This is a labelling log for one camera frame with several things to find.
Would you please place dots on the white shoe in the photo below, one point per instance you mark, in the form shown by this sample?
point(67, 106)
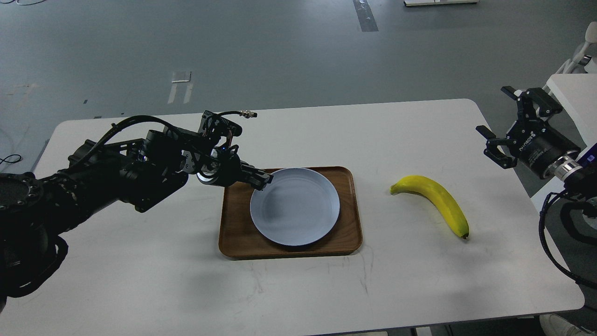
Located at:
point(555, 325)

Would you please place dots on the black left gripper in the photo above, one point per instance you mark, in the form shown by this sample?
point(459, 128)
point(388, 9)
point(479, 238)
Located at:
point(226, 169)

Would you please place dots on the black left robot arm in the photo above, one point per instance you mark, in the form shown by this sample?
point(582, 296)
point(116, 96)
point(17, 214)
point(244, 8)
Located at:
point(141, 160)

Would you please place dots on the yellow banana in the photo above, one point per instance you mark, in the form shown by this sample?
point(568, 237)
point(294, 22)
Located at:
point(443, 201)

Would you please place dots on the white side table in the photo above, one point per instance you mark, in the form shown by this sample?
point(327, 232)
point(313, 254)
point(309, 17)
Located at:
point(577, 93)

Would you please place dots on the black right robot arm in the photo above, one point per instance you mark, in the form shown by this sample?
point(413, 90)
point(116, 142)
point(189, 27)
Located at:
point(578, 180)

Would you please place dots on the blue-grey round plate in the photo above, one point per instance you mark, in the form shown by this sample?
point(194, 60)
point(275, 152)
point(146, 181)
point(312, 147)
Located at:
point(299, 207)

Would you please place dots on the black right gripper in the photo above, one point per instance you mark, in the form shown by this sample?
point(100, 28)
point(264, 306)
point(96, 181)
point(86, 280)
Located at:
point(534, 142)

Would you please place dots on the white rolling chair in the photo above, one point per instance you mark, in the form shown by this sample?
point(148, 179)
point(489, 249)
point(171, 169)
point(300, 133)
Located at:
point(584, 58)

